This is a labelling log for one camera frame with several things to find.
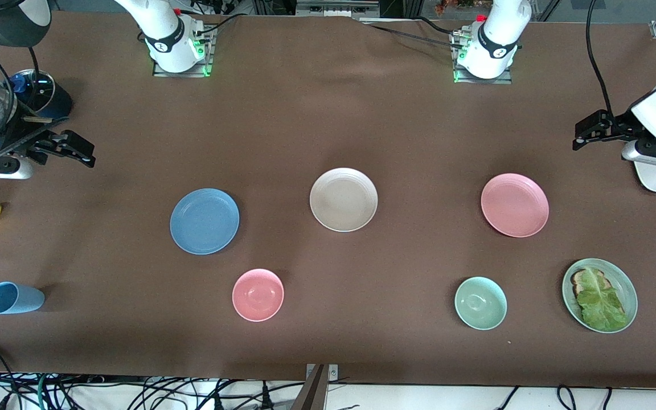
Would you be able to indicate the large beige plate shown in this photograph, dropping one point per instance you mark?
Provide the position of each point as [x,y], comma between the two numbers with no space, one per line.
[343,199]

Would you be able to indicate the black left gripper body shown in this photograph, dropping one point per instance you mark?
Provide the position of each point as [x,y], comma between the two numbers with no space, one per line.
[618,128]

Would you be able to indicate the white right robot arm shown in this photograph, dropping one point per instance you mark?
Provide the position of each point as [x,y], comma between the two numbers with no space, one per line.
[163,34]

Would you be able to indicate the small pink bowl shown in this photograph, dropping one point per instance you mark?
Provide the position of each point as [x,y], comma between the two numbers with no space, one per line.
[258,295]

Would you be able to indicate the large blue plate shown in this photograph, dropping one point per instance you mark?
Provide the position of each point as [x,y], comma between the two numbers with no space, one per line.
[204,221]

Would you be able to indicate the green plate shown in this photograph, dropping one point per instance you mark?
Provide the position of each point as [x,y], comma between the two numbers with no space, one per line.
[624,285]

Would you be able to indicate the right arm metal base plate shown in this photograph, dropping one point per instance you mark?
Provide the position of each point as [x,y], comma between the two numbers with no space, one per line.
[203,68]

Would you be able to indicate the metal table edge bracket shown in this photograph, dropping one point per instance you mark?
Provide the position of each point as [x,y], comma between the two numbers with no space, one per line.
[333,373]

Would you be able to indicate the orange brown plant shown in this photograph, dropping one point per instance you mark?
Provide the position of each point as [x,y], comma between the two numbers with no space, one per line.
[459,4]

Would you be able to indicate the small green bowl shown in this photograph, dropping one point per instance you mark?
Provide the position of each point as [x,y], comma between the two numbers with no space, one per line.
[480,303]

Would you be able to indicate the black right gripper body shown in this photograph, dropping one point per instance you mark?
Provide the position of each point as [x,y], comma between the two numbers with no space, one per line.
[19,138]

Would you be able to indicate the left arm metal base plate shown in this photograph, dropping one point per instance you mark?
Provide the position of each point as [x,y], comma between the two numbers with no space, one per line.
[504,78]

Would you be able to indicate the blue cup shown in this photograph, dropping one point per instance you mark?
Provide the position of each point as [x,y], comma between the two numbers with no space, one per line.
[17,299]

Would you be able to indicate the toasted bread slice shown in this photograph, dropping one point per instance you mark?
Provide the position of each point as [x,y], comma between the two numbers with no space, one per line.
[578,279]

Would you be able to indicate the glass lid with blue knob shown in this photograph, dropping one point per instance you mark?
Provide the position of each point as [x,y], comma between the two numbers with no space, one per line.
[43,85]

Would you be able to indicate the green lettuce leaf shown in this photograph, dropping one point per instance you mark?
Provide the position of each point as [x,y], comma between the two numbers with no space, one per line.
[598,302]

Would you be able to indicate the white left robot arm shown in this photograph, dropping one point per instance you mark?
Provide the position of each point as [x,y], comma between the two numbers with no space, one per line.
[496,40]

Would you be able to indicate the large pink plate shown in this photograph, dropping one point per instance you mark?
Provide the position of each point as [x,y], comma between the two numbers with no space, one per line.
[515,205]

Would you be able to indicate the dark blue saucepan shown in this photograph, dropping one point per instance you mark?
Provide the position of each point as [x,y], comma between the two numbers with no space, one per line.
[61,105]

